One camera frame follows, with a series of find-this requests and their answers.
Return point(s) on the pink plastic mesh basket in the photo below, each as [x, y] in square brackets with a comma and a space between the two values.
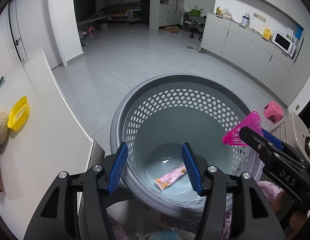
[251, 124]

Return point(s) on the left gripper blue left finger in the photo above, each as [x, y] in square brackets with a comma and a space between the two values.
[56, 215]

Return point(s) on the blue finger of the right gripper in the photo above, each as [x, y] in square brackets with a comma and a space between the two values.
[275, 141]
[254, 140]

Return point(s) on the grey perforated laundry basket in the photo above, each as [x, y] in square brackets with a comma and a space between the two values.
[157, 117]

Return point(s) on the shoe rack with green bag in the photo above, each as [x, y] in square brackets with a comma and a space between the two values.
[192, 23]

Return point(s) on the yellow plastic lid frame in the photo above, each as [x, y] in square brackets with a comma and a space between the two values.
[19, 114]

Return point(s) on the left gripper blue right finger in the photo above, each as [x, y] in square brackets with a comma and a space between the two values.
[252, 216]

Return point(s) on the person right hand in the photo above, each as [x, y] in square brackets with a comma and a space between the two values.
[276, 204]

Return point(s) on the white microwave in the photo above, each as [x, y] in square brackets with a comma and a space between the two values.
[282, 41]

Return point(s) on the white base cabinets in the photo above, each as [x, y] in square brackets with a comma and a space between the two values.
[246, 50]

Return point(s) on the beige plush sloth toy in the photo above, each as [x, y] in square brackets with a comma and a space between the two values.
[3, 126]

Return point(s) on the white door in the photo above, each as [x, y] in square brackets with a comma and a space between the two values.
[15, 30]

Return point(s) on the pink plastic stool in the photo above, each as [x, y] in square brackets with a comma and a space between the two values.
[273, 112]

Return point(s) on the pink snack wrapper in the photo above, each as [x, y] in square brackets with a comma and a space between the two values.
[170, 178]

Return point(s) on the small pink stool far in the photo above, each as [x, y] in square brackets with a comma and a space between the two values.
[91, 31]

